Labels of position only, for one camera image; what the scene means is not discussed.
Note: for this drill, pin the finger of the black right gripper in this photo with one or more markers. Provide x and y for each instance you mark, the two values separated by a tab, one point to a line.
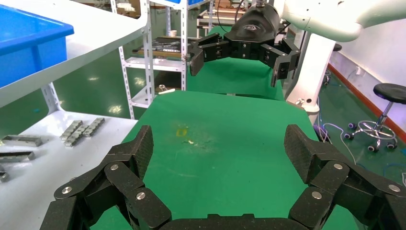
206	49
284	62

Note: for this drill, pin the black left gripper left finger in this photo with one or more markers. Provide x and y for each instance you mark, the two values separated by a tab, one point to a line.
123	177

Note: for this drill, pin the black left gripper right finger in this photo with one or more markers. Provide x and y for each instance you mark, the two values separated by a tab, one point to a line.
330	177

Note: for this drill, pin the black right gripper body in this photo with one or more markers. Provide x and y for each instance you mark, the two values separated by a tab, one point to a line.
253	28

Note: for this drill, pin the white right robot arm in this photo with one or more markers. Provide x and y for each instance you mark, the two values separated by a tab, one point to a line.
333	16

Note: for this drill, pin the white storage rack with parts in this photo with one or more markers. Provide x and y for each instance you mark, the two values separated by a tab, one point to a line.
149	63

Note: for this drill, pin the white robot torso column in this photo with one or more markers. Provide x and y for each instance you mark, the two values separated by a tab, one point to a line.
312	73

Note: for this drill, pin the white paper cup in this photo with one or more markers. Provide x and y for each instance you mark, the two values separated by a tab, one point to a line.
172	33

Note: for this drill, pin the green cloth on neighbouring table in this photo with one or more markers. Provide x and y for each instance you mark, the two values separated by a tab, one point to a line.
234	76

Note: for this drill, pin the dark metal rails pile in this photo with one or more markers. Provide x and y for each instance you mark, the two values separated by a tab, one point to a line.
161	47

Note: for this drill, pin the silver binder clip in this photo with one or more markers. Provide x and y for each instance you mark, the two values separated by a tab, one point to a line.
165	89

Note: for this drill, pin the grey notched metal strip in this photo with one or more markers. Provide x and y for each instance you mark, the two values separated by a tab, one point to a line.
94	127
71	129
76	136

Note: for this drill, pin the black wheeled stool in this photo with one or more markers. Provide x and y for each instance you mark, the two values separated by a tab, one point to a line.
390	93

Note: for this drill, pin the white slotted-angle shelf rack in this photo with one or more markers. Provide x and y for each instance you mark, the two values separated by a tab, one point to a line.
95	31

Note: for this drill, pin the blue plastic bin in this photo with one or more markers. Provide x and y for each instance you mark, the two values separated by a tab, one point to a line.
28	44

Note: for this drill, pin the grey metal rail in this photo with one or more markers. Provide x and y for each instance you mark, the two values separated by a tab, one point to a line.
17	156
22	140

